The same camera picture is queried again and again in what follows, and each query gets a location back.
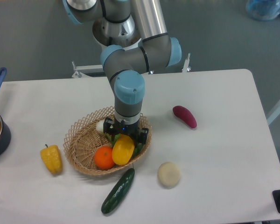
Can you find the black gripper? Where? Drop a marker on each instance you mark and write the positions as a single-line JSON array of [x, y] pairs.
[[139, 135]]

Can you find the yellow mango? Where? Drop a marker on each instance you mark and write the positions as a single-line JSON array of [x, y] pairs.
[[123, 150]]

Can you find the purple sweet potato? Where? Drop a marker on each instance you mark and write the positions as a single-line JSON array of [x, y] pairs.
[[185, 115]]

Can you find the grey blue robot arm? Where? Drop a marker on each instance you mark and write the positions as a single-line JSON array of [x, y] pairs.
[[136, 41]]

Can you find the woven wicker basket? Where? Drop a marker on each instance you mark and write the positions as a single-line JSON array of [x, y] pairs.
[[83, 140]]

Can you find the green white bok choy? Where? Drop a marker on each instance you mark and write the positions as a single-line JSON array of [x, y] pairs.
[[99, 129]]

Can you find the orange fruit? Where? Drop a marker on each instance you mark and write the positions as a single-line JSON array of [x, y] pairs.
[[103, 158]]

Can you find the dark green cucumber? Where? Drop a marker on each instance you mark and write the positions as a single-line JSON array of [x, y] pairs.
[[118, 192]]

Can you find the yellow bell pepper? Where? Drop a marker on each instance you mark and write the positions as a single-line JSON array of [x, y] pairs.
[[51, 157]]

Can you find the blue plastic bag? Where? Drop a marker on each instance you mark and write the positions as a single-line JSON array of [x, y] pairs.
[[263, 10]]

